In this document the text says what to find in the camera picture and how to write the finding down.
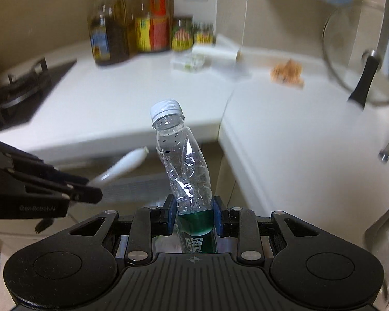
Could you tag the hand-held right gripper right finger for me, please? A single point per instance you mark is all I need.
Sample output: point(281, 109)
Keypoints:
point(217, 215)

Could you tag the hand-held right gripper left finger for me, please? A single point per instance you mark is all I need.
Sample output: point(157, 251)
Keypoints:
point(171, 212)

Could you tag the dark sauce bottle yellow cap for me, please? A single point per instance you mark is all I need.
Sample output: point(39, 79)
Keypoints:
point(123, 6)

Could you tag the beige kitchen cabinet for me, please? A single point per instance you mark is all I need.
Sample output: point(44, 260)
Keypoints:
point(223, 168)

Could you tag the small yellow label jar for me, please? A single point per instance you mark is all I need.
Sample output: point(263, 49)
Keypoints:
point(204, 34)

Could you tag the glass pot lid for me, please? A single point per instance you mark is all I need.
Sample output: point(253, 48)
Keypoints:
point(343, 45)

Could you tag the green label jar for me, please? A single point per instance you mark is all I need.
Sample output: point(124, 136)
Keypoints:
point(182, 35)

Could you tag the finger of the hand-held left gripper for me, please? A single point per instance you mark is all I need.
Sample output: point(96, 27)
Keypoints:
point(87, 195)
point(35, 167)

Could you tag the clear plastic wrapper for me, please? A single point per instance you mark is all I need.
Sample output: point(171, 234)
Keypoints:
point(188, 63)

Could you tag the stainless steel sink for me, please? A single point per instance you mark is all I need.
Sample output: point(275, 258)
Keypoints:
point(385, 249)

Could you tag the silver cabinet vent grille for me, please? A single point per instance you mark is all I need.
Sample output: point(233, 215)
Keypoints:
point(133, 191)

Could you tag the black gas stove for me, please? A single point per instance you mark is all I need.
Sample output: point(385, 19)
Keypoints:
point(26, 87)

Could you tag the brown food scrap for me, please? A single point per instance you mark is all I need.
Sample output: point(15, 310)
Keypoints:
point(287, 73)

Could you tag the clear plastic bottle green label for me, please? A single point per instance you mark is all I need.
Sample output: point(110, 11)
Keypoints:
point(184, 155)

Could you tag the white medicine box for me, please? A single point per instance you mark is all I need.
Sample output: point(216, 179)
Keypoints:
point(214, 51)

